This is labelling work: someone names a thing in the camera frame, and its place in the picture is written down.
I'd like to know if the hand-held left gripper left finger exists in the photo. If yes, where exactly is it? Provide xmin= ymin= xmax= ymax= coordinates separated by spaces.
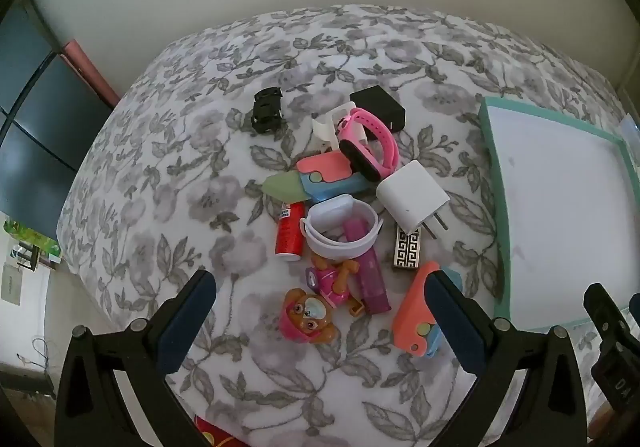
xmin=54 ymin=269 xmax=217 ymax=447

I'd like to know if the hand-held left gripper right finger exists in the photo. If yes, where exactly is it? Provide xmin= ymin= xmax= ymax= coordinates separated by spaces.
xmin=424 ymin=269 xmax=588 ymax=447

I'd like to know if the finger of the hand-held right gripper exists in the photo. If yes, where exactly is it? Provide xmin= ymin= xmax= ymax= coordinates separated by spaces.
xmin=584 ymin=283 xmax=632 ymax=360

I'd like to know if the coral blue toy case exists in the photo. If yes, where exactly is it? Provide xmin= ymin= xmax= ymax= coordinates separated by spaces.
xmin=391 ymin=261 xmax=463 ymax=359

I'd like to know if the black white patterned lighter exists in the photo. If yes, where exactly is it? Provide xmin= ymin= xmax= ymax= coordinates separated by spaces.
xmin=391 ymin=224 xmax=427 ymax=274

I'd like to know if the pink dog toy figure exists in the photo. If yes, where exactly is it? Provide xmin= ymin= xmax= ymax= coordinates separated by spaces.
xmin=277 ymin=257 xmax=368 ymax=344

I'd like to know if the teal rimmed white tray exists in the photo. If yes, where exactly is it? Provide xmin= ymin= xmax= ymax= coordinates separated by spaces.
xmin=477 ymin=97 xmax=632 ymax=333

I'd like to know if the red tube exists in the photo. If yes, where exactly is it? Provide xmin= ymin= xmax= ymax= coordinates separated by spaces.
xmin=274 ymin=199 xmax=306 ymax=262

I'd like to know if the white charger plug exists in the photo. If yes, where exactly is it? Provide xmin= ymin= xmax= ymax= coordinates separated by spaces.
xmin=376 ymin=160 xmax=451 ymax=240

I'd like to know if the pink smartwatch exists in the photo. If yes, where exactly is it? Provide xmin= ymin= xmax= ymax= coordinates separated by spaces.
xmin=337 ymin=108 xmax=400 ymax=182

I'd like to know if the coral blue toy knife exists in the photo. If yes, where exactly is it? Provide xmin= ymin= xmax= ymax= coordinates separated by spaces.
xmin=262 ymin=150 xmax=368 ymax=202

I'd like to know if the black toy car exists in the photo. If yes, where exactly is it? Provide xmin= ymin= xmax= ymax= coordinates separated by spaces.
xmin=250 ymin=87 xmax=285 ymax=135

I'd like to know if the black charger cube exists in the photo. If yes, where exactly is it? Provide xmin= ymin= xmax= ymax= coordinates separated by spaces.
xmin=349 ymin=87 xmax=406 ymax=132

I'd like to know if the white plastic holder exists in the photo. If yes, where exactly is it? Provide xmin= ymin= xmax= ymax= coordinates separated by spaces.
xmin=312 ymin=103 xmax=371 ymax=154

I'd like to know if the purple tube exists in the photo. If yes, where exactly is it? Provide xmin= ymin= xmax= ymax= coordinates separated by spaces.
xmin=342 ymin=217 xmax=392 ymax=314

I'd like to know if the red printed packet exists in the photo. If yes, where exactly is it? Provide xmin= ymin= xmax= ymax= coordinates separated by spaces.
xmin=192 ymin=416 xmax=251 ymax=447

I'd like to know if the white smartwatch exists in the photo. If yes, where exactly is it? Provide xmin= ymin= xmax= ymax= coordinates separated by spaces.
xmin=299 ymin=195 xmax=385 ymax=259

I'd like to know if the green printed box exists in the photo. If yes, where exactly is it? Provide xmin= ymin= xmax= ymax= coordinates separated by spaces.
xmin=2 ymin=219 xmax=61 ymax=262

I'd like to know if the white router box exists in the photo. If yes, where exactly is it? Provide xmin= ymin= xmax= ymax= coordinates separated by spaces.
xmin=619 ymin=113 xmax=640 ymax=152

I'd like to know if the grey floral blanket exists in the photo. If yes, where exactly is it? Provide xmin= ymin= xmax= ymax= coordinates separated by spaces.
xmin=56 ymin=4 xmax=640 ymax=447

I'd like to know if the dark glass cabinet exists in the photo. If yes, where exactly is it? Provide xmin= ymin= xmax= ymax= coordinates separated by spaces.
xmin=0 ymin=0 xmax=113 ymax=240

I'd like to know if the reddish brown board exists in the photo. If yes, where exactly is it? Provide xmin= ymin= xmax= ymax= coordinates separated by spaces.
xmin=61 ymin=41 xmax=121 ymax=108

